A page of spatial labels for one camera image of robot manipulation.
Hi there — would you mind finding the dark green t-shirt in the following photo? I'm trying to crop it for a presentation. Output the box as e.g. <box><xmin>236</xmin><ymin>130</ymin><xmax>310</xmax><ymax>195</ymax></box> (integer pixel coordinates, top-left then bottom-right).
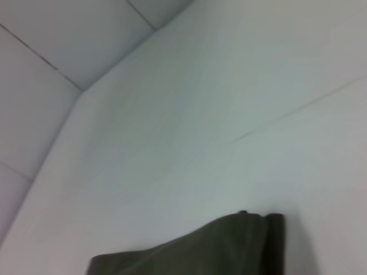
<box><xmin>87</xmin><ymin>210</ymin><xmax>287</xmax><ymax>275</ymax></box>

